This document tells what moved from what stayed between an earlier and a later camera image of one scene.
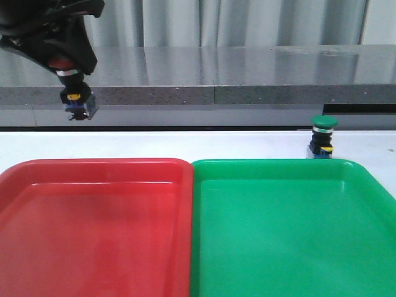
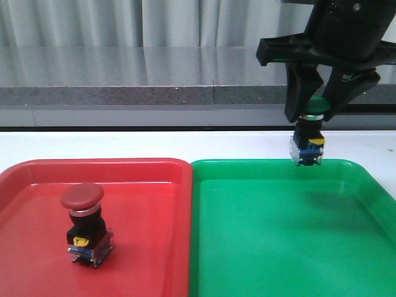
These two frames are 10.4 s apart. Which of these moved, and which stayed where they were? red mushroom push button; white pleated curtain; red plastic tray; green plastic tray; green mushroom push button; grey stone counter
Moved: green mushroom push button; red mushroom push button
Stayed: white pleated curtain; grey stone counter; red plastic tray; green plastic tray
